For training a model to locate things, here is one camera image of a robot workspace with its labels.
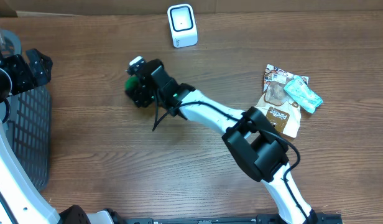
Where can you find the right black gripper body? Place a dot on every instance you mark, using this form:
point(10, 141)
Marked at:
point(145, 94)

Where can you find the green lid container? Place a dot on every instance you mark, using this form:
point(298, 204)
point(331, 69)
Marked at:
point(131, 85)

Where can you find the beige snack pouch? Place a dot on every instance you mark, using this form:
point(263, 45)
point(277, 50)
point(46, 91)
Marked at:
point(278, 107)

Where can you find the teal snack packet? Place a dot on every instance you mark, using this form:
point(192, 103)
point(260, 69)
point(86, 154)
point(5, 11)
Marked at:
point(299, 91)

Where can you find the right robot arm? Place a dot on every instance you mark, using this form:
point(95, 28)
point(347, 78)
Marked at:
point(257, 148)

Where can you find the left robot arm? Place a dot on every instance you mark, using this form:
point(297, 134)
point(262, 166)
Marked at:
point(20, 202)

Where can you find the white barcode scanner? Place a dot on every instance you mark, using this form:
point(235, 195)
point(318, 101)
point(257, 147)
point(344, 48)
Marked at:
point(182, 24)

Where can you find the grey plastic basket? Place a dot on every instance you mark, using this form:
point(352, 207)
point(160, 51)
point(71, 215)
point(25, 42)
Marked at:
point(26, 105)

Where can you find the cardboard back panel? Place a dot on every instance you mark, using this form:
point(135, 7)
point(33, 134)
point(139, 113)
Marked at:
point(13, 8)

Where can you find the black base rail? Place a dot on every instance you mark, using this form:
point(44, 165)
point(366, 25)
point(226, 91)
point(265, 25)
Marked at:
point(259, 219)

